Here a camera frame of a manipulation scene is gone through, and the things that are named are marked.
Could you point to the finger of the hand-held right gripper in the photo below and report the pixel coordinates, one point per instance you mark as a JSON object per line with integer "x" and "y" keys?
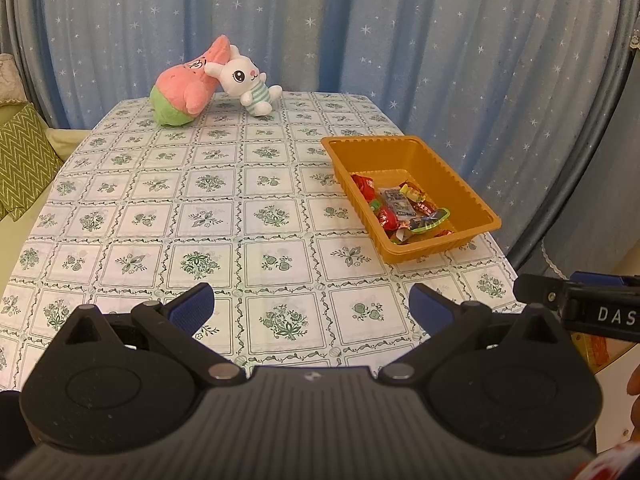
{"x": 540, "y": 290}
{"x": 597, "y": 278}

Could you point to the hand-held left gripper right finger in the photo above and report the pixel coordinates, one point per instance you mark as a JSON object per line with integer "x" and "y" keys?
{"x": 430, "y": 307}

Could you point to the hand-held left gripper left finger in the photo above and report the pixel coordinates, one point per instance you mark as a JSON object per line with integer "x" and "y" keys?
{"x": 192, "y": 307}

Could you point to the red snack packet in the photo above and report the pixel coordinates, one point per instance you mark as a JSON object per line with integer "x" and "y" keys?
{"x": 363, "y": 186}
{"x": 387, "y": 216}
{"x": 425, "y": 208}
{"x": 444, "y": 233}

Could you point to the silver snack wrapper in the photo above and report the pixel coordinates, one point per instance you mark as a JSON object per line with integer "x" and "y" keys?
{"x": 400, "y": 236}

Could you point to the green edged snack packet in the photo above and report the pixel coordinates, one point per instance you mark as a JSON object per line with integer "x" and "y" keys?
{"x": 432, "y": 222}

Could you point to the grey snack packet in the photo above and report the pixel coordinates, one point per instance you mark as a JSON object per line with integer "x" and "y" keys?
{"x": 397, "y": 203}

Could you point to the yellow green candy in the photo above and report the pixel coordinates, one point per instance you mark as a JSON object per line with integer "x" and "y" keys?
{"x": 412, "y": 192}

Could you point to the orange plastic tray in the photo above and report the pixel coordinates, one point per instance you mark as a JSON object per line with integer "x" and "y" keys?
{"x": 450, "y": 170}

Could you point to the person's right hand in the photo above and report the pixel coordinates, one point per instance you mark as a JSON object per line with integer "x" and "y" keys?
{"x": 636, "y": 390}

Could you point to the orange yellow packet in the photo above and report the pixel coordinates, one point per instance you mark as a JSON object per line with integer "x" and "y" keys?
{"x": 592, "y": 347}

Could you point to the grey curtain with lace trim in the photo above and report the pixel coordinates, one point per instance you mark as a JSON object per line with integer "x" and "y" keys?
{"x": 590, "y": 185}

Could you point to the green floral tablecloth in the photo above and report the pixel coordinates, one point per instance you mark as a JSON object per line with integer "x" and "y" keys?
{"x": 280, "y": 185}

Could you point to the red white patterned clothing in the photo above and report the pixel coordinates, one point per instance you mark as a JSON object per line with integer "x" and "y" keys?
{"x": 615, "y": 465}

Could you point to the pink star plush toy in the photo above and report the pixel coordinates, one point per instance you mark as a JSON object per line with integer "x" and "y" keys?
{"x": 180, "y": 90}

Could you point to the green chevron cushion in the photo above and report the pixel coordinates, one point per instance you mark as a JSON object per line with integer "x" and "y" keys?
{"x": 25, "y": 155}

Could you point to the white bunny plush toy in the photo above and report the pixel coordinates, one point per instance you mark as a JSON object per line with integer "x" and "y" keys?
{"x": 240, "y": 75}

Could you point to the beige pillow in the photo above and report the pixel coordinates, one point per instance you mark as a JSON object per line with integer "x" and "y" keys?
{"x": 9, "y": 80}

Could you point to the blue star-print curtain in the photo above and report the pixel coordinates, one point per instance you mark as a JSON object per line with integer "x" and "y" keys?
{"x": 350, "y": 25}

